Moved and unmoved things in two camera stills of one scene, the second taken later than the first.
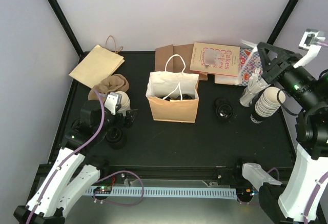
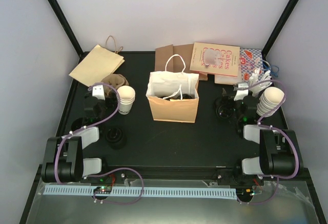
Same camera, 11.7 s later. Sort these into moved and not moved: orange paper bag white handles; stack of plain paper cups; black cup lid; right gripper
Moved: right gripper
Not moved: orange paper bag white handles; black cup lid; stack of plain paper cups
